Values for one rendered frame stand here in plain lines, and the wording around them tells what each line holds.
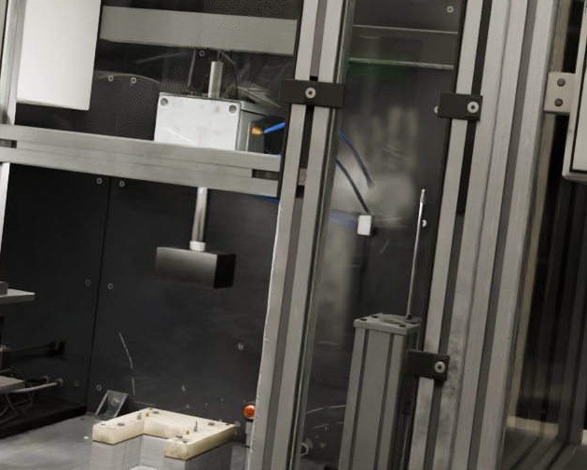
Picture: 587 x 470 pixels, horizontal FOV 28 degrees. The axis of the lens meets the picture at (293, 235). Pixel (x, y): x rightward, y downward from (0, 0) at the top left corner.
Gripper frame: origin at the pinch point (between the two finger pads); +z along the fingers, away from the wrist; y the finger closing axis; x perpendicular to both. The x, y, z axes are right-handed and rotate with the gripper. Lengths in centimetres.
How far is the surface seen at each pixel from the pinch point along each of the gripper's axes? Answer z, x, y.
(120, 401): 64, 20, -19
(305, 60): 21.4, -19.6, 31.5
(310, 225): 21.5, -22.3, 14.1
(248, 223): 64, 2, 11
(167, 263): 39.4, 2.6, 6.0
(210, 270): 39.4, -3.5, 5.9
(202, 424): 43.4, -3.2, -14.7
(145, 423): 39.9, 3.4, -15.2
